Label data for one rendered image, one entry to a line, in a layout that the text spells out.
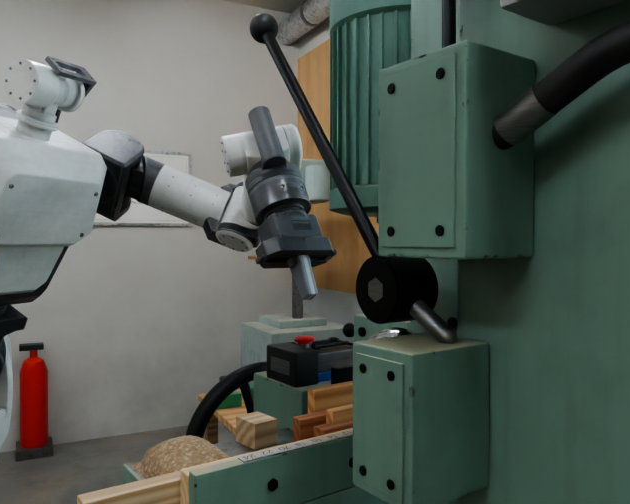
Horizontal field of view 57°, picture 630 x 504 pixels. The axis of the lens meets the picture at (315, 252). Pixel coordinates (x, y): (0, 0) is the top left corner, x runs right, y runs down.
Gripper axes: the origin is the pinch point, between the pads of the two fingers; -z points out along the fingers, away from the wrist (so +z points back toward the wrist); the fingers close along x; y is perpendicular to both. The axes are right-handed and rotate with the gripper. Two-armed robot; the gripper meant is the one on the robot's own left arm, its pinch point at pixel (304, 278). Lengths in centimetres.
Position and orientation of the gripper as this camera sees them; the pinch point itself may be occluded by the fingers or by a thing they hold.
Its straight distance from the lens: 84.2
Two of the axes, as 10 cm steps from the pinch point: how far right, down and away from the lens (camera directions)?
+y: 5.0, -4.9, -7.1
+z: -2.9, -8.7, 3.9
